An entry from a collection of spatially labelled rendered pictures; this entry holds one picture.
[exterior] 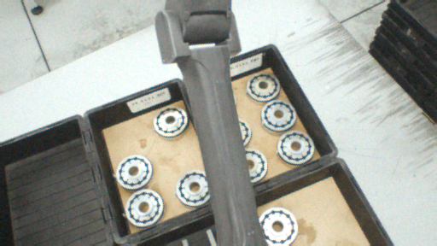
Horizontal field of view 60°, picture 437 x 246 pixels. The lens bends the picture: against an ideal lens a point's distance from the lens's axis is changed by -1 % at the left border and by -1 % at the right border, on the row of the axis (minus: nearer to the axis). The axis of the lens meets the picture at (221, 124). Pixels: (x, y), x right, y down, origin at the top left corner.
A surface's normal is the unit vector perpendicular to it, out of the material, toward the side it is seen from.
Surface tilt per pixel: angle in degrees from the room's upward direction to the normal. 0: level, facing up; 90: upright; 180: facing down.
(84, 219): 0
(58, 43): 0
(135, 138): 0
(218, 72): 43
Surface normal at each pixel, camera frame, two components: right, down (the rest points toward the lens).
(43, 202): -0.07, -0.46
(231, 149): 0.56, -0.08
